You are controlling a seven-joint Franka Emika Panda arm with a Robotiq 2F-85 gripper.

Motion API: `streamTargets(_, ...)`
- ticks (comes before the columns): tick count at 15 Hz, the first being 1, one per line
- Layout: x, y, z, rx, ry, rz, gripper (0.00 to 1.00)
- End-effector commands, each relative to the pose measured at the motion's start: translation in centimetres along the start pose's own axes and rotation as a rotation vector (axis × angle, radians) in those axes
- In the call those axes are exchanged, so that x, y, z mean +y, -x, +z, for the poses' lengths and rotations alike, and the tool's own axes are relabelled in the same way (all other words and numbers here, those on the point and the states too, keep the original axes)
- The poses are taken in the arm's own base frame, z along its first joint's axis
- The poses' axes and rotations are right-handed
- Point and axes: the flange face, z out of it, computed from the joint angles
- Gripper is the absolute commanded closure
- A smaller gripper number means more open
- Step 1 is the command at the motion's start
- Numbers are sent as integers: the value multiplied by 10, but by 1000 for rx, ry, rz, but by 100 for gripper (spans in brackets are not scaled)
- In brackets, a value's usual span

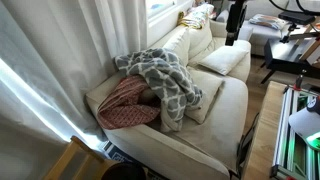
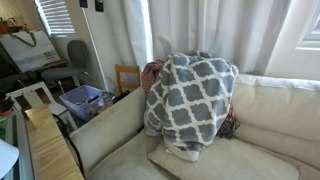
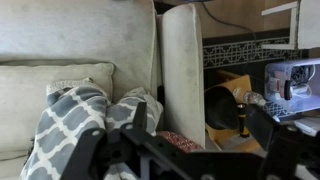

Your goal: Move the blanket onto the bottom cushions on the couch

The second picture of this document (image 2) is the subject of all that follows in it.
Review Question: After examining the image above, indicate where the white window frame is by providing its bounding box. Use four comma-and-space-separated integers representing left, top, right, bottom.
295, 0, 320, 52

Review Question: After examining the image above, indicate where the small wooden chair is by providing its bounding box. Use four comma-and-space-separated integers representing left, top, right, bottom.
114, 64, 142, 96

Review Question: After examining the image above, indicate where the white window blind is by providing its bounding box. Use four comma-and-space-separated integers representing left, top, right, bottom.
34, 0, 77, 37

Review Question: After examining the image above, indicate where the beige loose seat pillow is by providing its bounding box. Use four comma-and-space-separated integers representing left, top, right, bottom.
147, 135, 300, 180

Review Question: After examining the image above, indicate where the white tote bag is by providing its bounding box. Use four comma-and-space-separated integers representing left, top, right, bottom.
0, 29, 62, 74

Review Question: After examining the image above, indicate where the dark blue tool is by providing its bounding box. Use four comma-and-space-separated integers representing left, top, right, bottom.
86, 95, 100, 104

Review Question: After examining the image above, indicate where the white rounded object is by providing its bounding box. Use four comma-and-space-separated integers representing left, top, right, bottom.
0, 139, 20, 180

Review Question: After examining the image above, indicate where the black cable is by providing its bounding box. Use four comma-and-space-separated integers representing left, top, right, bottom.
51, 113, 87, 179

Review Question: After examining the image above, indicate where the grey white patterned blanket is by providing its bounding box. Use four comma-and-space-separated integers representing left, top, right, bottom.
143, 50, 240, 163

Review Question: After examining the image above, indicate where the light wooden board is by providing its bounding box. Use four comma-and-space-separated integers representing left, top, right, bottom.
23, 104, 85, 180

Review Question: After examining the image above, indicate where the beige couch back cushion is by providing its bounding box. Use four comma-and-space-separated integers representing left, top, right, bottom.
231, 73, 320, 170

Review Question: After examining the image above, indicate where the white curtain panel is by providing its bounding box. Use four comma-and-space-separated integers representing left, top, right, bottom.
80, 0, 154, 94
147, 0, 292, 76

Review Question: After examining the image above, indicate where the purple plastic bin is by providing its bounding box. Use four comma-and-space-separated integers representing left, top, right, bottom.
59, 84, 105, 123

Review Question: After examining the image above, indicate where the beige fabric couch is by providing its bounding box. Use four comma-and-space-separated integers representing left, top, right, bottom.
68, 73, 320, 180

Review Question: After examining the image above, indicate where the white framed stand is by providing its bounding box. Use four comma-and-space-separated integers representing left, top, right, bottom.
6, 81, 78, 133

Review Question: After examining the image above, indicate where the grey office chair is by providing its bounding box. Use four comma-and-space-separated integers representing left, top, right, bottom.
40, 39, 98, 94

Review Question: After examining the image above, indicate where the red woven throw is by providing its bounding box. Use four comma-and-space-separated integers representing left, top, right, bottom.
140, 59, 241, 140

